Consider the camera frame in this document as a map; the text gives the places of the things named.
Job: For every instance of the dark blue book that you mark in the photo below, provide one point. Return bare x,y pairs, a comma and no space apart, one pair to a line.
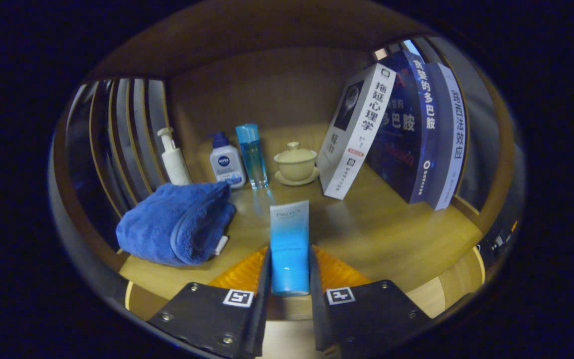
401,134

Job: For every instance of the black device with orange part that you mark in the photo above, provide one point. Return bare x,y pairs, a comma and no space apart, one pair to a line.
496,244

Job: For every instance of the clear blue bottle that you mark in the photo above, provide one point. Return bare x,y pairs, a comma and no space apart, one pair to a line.
253,159

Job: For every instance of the white pump bottle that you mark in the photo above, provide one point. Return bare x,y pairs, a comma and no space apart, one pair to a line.
176,164

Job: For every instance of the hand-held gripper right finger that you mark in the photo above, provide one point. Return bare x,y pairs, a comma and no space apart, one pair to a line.
317,309

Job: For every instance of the folded blue towel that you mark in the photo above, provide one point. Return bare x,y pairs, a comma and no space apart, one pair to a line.
172,224

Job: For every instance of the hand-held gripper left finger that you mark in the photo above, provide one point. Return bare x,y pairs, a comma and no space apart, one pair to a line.
262,309

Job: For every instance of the white book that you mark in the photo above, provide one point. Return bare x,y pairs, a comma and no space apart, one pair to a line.
354,134

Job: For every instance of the white bottle with blue cap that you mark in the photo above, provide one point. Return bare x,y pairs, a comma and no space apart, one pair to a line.
226,164

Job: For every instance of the blue and white tube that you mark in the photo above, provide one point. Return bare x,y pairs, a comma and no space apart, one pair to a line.
289,249

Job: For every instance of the wooden countertop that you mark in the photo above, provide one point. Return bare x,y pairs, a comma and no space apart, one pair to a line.
366,234

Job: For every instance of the beige lidded teacup with saucer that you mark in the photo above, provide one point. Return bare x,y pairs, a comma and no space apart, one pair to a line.
296,164

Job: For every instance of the wooden cabinet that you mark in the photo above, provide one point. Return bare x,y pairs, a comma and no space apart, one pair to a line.
267,40

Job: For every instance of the pale blue book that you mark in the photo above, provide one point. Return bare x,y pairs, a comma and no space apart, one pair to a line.
454,139

